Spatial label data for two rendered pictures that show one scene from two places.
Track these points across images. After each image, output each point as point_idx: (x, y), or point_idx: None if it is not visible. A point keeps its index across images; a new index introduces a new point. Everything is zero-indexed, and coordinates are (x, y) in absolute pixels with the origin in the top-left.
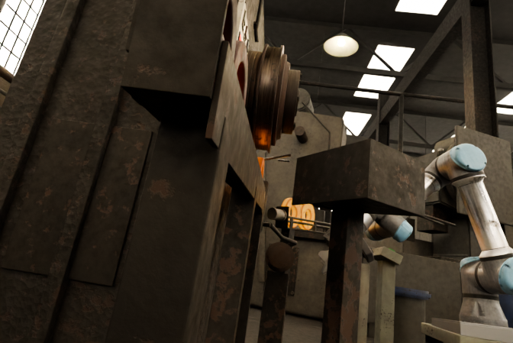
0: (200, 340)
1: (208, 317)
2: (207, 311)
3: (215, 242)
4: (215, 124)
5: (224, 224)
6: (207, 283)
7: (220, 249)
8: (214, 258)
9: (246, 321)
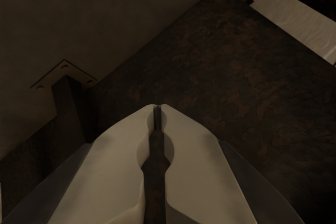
0: (222, 51)
1: (205, 84)
2: (229, 77)
3: (323, 119)
4: None
5: (300, 180)
6: (286, 75)
7: (265, 148)
8: (287, 114)
9: (83, 132)
